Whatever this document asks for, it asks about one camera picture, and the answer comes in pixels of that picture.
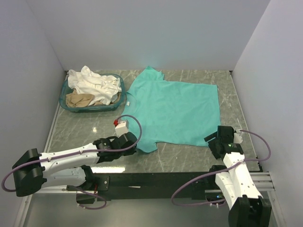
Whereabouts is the teal t shirt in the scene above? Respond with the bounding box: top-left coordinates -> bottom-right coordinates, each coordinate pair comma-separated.
123,67 -> 221,153

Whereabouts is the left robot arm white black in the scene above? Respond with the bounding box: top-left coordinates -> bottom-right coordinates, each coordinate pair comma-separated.
12,132 -> 139,197

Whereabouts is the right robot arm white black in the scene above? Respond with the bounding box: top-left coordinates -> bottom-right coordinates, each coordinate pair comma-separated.
204,126 -> 272,227

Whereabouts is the teal plastic basket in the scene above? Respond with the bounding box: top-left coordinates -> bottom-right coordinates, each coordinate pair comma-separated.
58,73 -> 125,114

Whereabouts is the white t shirt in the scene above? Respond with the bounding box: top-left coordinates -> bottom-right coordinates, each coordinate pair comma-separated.
67,66 -> 122,105

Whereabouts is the beige t shirt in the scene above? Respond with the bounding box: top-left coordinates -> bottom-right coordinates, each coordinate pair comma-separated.
66,90 -> 103,108

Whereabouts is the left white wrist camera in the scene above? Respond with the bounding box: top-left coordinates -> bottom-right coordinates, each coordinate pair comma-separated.
114,119 -> 129,137

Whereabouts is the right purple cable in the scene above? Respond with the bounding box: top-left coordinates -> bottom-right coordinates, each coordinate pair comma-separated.
170,129 -> 271,207

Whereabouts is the aluminium frame rail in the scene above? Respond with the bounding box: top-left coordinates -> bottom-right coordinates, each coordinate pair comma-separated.
14,104 -> 285,227

